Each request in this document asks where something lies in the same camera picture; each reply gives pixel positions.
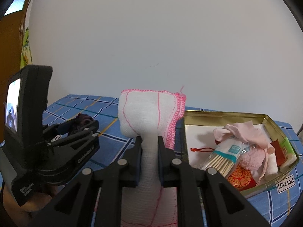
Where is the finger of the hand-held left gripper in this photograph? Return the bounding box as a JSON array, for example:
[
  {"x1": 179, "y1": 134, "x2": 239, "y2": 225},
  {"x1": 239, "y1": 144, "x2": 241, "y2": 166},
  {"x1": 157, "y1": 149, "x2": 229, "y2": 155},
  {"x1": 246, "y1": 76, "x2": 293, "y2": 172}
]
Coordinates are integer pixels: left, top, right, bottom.
[
  {"x1": 47, "y1": 119, "x2": 100, "y2": 148},
  {"x1": 43, "y1": 118, "x2": 78, "y2": 138}
]

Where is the red felt piece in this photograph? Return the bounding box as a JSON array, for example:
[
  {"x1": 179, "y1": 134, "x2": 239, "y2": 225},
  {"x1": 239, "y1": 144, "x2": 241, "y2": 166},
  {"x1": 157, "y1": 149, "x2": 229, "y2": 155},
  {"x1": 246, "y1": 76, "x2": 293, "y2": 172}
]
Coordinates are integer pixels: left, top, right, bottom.
[{"x1": 271, "y1": 141, "x2": 287, "y2": 167}]

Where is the dark fluffy object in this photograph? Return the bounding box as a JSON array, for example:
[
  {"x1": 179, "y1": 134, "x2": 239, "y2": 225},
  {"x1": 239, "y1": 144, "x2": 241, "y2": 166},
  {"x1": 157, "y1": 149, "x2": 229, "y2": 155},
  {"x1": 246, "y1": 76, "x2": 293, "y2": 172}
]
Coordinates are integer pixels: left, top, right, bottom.
[{"x1": 72, "y1": 113, "x2": 94, "y2": 129}]

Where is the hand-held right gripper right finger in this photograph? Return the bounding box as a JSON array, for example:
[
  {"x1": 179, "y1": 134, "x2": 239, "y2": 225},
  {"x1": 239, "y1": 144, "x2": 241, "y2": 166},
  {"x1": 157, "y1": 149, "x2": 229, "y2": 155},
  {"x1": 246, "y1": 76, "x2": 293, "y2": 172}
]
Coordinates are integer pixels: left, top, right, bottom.
[{"x1": 157, "y1": 136, "x2": 271, "y2": 227}]

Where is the red gold drawstring pouch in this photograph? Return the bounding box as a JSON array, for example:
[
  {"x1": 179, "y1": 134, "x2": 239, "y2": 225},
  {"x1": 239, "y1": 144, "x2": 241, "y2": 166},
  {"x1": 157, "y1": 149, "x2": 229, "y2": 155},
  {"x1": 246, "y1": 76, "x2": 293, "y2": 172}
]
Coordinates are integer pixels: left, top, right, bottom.
[{"x1": 191, "y1": 147, "x2": 257, "y2": 190}]

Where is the white cloth with pink edging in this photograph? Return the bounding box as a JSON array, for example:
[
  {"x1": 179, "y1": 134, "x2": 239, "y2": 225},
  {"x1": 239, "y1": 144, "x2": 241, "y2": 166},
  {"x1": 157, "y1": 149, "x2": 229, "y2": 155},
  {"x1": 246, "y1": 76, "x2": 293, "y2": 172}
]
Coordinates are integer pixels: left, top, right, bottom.
[{"x1": 118, "y1": 89, "x2": 186, "y2": 227}]

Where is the cotton swab packet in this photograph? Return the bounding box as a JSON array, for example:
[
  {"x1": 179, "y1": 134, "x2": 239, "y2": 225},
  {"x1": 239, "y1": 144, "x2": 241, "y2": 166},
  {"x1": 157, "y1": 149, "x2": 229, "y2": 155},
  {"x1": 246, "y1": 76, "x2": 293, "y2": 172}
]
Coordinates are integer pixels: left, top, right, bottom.
[{"x1": 200, "y1": 138, "x2": 251, "y2": 173}]

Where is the white printed label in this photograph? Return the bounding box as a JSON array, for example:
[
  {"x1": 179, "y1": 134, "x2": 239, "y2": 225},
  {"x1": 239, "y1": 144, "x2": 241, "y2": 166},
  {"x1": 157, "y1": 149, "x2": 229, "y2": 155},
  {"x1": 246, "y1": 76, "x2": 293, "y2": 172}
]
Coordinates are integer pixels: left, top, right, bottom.
[{"x1": 276, "y1": 176, "x2": 296, "y2": 193}]

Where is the green tissue packet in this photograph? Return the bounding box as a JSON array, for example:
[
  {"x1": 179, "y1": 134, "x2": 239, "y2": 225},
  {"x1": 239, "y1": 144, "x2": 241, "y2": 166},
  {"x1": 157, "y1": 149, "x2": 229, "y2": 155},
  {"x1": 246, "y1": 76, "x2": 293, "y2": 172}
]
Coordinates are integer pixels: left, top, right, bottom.
[{"x1": 280, "y1": 137, "x2": 297, "y2": 165}]

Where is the door transom window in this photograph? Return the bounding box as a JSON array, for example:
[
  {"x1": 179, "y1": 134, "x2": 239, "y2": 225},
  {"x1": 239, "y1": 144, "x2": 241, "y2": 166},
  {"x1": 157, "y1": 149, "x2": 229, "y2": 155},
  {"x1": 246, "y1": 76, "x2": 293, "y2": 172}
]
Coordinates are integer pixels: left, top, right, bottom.
[{"x1": 3, "y1": 0, "x2": 27, "y2": 16}]

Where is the wooden door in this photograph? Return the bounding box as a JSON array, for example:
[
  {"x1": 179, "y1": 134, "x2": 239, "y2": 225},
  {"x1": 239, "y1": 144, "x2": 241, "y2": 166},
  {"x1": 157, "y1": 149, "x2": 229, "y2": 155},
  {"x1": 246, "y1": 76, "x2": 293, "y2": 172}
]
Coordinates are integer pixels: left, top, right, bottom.
[{"x1": 0, "y1": 0, "x2": 34, "y2": 95}]

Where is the person's left hand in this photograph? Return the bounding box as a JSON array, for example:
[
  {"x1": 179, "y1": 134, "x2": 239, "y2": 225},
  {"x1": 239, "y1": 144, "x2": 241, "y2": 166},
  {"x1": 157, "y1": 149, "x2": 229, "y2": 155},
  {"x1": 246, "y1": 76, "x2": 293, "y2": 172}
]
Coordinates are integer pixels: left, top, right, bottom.
[{"x1": 2, "y1": 183, "x2": 61, "y2": 220}]

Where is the blue plaid bed sheet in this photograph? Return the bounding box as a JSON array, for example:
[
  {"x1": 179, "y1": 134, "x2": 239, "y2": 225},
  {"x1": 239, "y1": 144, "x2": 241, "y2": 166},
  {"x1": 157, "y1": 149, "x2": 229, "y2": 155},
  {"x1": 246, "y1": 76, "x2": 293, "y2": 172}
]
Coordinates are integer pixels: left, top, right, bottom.
[{"x1": 0, "y1": 94, "x2": 303, "y2": 227}]

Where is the gold tin box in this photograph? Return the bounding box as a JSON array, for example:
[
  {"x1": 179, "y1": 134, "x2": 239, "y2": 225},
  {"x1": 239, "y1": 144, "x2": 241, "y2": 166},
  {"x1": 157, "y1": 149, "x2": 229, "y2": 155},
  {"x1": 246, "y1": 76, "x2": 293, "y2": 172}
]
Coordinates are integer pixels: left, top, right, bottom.
[{"x1": 183, "y1": 110, "x2": 299, "y2": 197}]

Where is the pink fluffy pompom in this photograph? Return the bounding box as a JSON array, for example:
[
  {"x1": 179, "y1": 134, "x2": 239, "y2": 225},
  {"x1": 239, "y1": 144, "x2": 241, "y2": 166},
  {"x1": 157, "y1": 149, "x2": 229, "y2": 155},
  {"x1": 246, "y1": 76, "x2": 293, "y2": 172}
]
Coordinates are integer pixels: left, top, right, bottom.
[{"x1": 238, "y1": 150, "x2": 266, "y2": 174}]

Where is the white gauze roll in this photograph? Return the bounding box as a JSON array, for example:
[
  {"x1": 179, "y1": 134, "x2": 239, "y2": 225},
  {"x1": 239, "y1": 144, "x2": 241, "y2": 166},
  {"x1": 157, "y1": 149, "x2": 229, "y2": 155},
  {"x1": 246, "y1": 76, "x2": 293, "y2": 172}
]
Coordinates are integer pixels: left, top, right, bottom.
[{"x1": 265, "y1": 152, "x2": 278, "y2": 176}]

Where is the green yellow hanging cloth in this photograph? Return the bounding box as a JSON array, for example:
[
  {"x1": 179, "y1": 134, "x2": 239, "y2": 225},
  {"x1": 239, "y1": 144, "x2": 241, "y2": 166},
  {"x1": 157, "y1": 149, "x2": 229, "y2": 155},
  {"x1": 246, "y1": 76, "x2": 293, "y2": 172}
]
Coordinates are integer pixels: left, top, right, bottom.
[{"x1": 20, "y1": 26, "x2": 34, "y2": 70}]

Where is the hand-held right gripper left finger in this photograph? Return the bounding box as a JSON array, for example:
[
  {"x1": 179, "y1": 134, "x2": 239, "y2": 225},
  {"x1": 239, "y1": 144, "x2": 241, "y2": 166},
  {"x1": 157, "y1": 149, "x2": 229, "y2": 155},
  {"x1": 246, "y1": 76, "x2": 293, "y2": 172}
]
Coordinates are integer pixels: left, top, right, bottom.
[{"x1": 28, "y1": 136, "x2": 144, "y2": 227}]

